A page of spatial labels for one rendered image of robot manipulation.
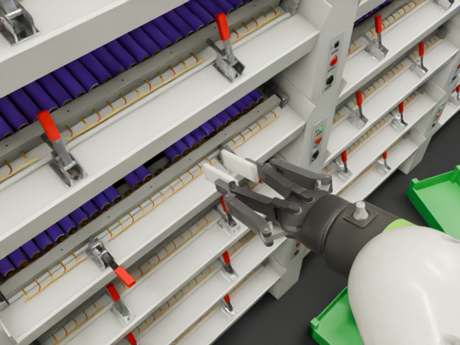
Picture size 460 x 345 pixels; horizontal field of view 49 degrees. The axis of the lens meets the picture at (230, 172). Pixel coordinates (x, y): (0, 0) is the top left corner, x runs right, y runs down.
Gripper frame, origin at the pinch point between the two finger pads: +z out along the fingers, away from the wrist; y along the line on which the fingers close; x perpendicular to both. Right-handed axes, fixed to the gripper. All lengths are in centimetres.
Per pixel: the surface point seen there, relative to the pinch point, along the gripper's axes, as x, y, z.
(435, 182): 82, -98, 18
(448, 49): 27, -92, 15
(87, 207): 2.1, 17.0, 14.8
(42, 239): 2.1, 24.9, 14.6
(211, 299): 47, 0, 19
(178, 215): 8.4, 6.4, 7.9
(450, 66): 34, -95, 15
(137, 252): 8.9, 15.1, 7.5
